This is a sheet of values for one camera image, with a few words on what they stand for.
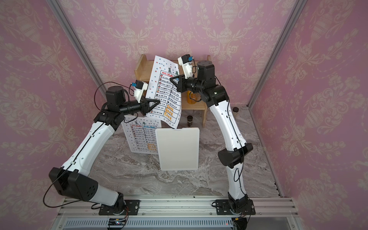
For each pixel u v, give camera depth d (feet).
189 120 3.34
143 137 2.78
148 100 2.13
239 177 1.94
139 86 1.97
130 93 2.02
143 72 2.60
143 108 2.01
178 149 2.54
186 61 1.86
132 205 2.45
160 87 2.16
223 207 2.40
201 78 1.76
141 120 2.49
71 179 1.31
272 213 2.44
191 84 1.91
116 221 2.35
